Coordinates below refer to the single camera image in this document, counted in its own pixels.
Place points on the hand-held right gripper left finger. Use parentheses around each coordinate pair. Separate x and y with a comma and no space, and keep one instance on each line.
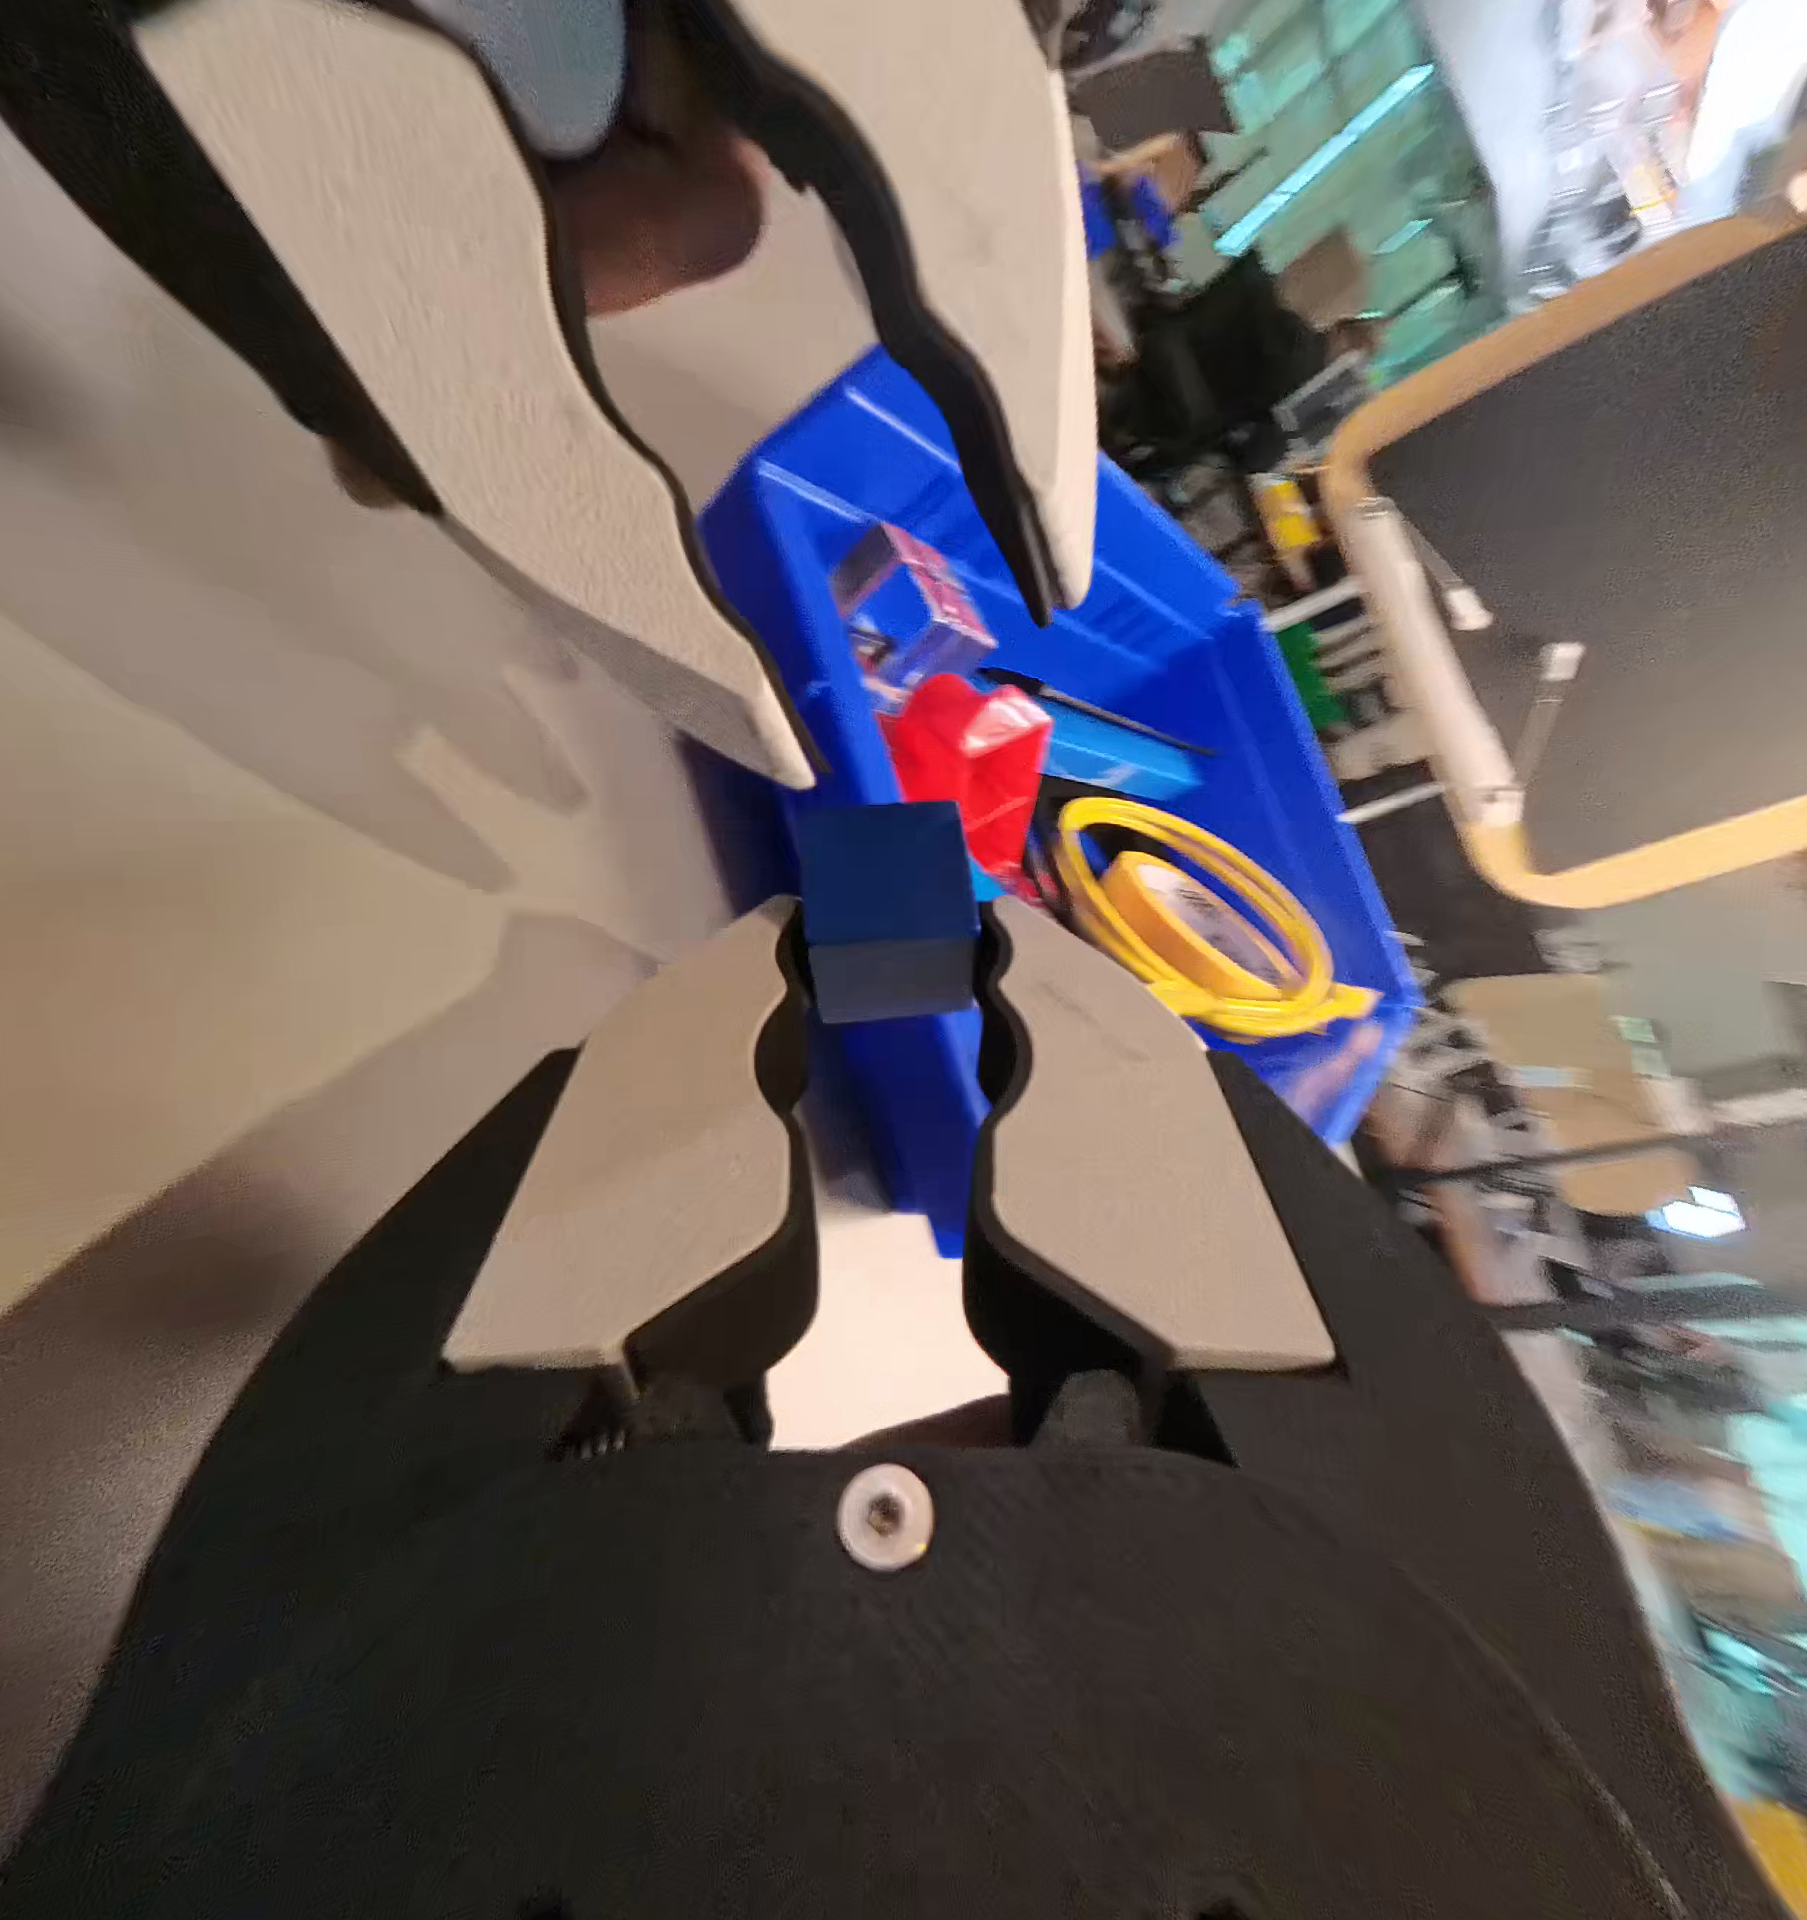
(647,1185)

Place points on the white metal leg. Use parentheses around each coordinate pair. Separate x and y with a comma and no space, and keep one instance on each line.
(1428,675)

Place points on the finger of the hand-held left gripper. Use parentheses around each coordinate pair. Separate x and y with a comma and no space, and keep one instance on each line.
(422,300)
(979,225)

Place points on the yellow masking tape roll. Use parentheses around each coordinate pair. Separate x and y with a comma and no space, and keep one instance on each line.
(1128,892)

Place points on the large blue storage bin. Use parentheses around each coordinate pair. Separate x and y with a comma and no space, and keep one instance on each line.
(1187,660)

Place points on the hollow red plastic block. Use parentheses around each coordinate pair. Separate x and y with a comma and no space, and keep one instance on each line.
(979,764)

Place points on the person's left hand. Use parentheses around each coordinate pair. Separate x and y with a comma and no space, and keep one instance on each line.
(662,225)

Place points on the clear acrylic block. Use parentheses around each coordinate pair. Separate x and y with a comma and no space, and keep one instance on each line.
(903,600)

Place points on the black wood-edged panel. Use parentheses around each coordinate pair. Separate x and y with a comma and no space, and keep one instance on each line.
(1668,525)

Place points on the long light blue box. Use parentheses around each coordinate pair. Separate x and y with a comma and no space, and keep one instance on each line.
(1128,759)

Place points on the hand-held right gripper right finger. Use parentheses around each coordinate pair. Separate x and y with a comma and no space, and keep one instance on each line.
(1144,1185)

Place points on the dark blue wooden block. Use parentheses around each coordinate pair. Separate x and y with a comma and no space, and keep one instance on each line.
(887,915)

